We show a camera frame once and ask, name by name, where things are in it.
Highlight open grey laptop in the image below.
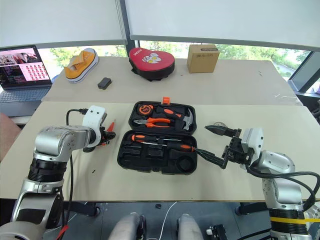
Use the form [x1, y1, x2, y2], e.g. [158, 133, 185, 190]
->
[0, 44, 53, 117]

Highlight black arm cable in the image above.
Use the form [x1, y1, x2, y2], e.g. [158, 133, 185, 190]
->
[56, 107, 88, 240]
[244, 163, 320, 211]

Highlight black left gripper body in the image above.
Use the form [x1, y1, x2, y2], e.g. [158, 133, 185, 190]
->
[99, 125, 111, 147]

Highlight white cable on floor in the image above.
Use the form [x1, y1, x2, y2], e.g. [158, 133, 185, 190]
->
[159, 201, 178, 240]

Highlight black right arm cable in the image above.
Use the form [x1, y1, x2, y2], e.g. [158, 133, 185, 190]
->
[244, 163, 320, 211]

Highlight white roller blind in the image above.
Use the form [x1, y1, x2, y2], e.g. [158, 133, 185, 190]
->
[124, 0, 320, 52]
[0, 0, 128, 50]

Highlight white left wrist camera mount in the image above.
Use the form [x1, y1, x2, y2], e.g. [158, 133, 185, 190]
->
[81, 105, 108, 148]

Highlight orange black tape measure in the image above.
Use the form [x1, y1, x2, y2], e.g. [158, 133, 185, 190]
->
[138, 104, 155, 117]

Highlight orange handled pliers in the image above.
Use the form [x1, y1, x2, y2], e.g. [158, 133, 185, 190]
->
[133, 117, 176, 129]

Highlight black device with white part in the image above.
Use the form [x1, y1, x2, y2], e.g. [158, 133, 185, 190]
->
[206, 224, 227, 240]

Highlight small red screwdriver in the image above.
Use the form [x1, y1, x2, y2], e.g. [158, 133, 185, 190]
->
[104, 118, 117, 133]

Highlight brown cardboard box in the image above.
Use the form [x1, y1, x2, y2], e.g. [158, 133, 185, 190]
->
[186, 44, 221, 74]

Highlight black table foot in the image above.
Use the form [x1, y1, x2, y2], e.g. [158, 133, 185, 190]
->
[234, 201, 270, 216]
[63, 201, 101, 217]

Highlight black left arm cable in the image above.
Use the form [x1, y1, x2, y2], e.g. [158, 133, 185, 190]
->
[56, 107, 88, 240]

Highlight black plastic tool case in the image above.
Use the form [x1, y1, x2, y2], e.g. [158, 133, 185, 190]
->
[116, 96, 198, 176]

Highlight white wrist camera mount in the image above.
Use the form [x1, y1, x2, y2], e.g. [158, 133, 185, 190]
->
[81, 105, 108, 148]
[241, 127, 265, 163]

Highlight grey window frame post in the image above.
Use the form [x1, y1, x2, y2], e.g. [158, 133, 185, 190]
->
[115, 0, 132, 46]

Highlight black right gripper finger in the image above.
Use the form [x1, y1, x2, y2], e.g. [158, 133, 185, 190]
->
[196, 147, 229, 170]
[204, 124, 236, 138]

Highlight red heart-shaped pad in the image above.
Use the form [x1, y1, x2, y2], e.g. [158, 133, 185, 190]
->
[128, 47, 176, 82]

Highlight dark angled window frame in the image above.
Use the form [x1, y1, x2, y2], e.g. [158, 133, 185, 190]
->
[287, 51, 320, 93]

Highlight claw hammer orange black handle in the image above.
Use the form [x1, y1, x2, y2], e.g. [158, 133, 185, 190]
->
[156, 106, 195, 131]

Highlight yellow canvas sneaker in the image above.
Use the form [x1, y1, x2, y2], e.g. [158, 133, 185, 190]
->
[64, 48, 100, 85]

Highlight grey rounded knee cover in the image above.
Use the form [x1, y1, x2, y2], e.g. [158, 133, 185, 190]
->
[176, 213, 205, 240]
[108, 212, 146, 240]

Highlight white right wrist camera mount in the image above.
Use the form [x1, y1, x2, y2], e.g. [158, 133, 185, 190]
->
[241, 127, 265, 163]

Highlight screwdriver with orange handle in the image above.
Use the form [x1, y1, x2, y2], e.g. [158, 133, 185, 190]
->
[130, 134, 183, 143]

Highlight screwdriver black orange handle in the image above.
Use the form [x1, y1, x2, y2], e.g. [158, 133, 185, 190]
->
[140, 141, 196, 153]

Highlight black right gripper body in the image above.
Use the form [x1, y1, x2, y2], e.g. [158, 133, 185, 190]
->
[221, 128, 253, 165]

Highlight small black box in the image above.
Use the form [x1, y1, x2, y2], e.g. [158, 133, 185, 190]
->
[97, 77, 113, 90]

